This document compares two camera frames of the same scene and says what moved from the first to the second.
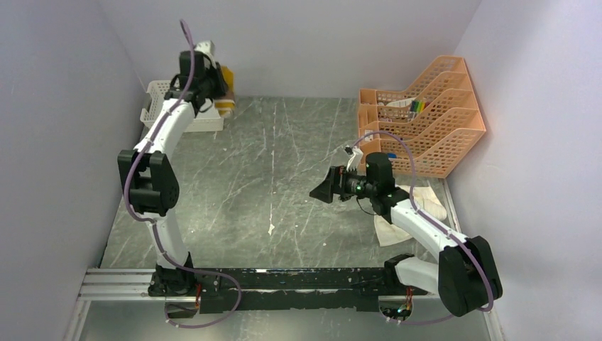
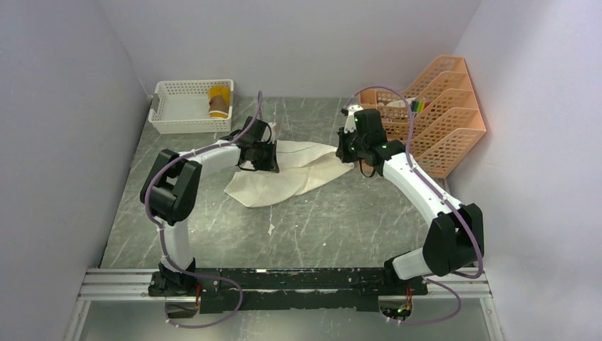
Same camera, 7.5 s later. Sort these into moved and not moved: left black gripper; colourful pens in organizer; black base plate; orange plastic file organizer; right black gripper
Moved: left black gripper; right black gripper
Not moved: black base plate; orange plastic file organizer; colourful pens in organizer
